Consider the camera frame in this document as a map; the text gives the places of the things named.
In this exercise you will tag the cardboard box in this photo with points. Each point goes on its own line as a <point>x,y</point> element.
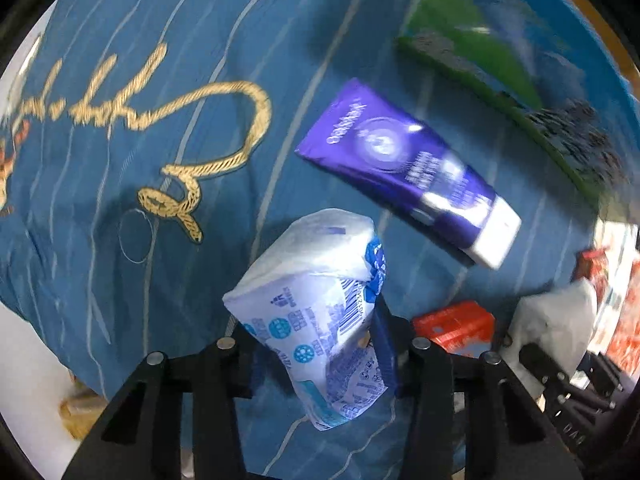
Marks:
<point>544,65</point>

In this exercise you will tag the blue white tissue pack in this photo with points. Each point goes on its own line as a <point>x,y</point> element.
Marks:
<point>309,298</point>

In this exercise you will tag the white plastic bag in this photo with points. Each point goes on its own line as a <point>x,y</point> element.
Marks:
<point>559,322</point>

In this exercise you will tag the red white milk carton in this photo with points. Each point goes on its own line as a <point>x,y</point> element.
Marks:
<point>465,328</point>

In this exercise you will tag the purple toothpaste tube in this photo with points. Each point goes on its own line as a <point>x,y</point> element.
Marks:
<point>399,159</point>

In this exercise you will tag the blue striped blanket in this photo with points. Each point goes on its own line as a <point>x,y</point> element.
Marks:
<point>103,283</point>

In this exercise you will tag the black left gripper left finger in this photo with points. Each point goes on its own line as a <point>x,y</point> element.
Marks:
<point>138,435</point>

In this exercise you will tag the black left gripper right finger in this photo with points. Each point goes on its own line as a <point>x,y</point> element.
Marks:
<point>506,436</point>

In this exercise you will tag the red snack packet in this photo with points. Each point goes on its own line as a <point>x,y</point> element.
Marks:
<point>592,265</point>

